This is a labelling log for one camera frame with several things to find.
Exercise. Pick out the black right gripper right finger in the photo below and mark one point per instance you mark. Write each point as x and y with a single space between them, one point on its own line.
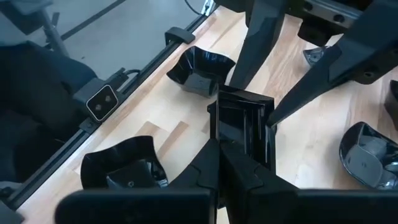
242 174

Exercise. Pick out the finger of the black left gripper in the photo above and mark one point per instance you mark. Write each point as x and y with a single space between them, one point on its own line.
261 37
357 56

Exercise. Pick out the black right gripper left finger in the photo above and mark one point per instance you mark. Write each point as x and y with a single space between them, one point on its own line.
205 171

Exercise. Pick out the black leaf-shaped mini plate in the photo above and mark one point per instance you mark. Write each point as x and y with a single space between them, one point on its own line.
367 158
314 57

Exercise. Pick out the black small square mini plate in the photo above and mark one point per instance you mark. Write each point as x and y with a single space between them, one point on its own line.
239 121

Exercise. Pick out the black office chair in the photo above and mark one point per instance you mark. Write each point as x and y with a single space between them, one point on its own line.
37 109

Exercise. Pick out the grey metal stand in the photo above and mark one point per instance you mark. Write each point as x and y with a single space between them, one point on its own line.
49 34

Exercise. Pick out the black frame bracket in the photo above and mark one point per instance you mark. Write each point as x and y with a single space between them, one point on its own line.
178 34

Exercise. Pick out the table-level camera box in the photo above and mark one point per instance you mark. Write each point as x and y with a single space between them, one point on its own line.
101 102

